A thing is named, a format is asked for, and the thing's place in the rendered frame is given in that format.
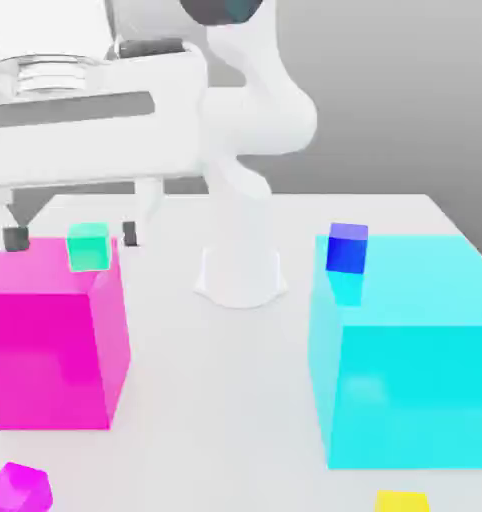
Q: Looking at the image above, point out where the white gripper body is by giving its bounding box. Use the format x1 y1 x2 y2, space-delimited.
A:
0 50 209 190

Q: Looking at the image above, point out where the small green cube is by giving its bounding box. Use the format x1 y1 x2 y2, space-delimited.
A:
66 222 113 274

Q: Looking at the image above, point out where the small blue cube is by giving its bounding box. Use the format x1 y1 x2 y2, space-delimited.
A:
325 222 370 276

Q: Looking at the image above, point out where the small magenta cube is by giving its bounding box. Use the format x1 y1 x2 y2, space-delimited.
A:
0 461 55 512

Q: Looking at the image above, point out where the small yellow cube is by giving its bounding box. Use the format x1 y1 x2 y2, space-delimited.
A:
374 489 431 512

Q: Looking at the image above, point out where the large magenta box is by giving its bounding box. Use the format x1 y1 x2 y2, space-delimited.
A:
0 236 131 432

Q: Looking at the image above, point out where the large cyan box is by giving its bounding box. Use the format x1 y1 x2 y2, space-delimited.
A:
307 233 482 472

